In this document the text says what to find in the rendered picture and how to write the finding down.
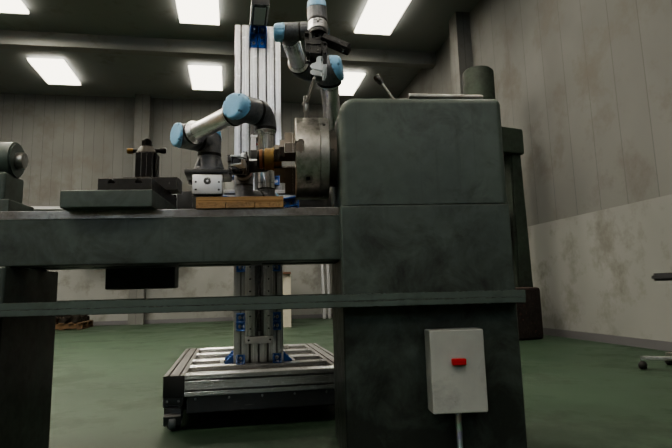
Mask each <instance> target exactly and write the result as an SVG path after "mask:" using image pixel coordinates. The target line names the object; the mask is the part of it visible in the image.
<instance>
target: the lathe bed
mask: <svg viewBox="0 0 672 448"><path fill-rule="evenodd" d="M339 208H340V207H313V208H237V209H161V210H85V211H9V212H0V266H5V267H16V268H28V269H39V270H73V269H119V268H165V267H211V266H258V265H304V264H334V263H336V262H338V261H339V260H340V228H339Z"/></svg>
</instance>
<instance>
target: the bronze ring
mask: <svg viewBox="0 0 672 448"><path fill-rule="evenodd" d="M274 167H282V161H274V147H272V148H265V150H263V149H259V150H257V168H258V169H263V168H265V170H273V171H274Z"/></svg>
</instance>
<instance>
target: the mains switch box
mask: <svg viewBox="0 0 672 448"><path fill-rule="evenodd" d="M424 336H425V356H426V377H427V397H428V409H429V411H431V412H432V413H433V414H455V425H456V442H457V448H464V447H463V430H462V413H479V412H488V400H487V384H486V369H485V354H484V339H483V330H482V329H480V328H475V327H474V328H443V329H425V330H424Z"/></svg>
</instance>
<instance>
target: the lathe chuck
mask: <svg viewBox="0 0 672 448"><path fill-rule="evenodd" d="M294 130H295V147H296V141H299V140H302V141H304V151H303V153H299V151H296V154H295V198H296V200H312V199H319V197H320V183H321V145H320V125H319V118H295V126H294ZM305 175H311V176H312V177H313V180H312V181H311V182H309V183H308V182H305V181H304V176H305Z"/></svg>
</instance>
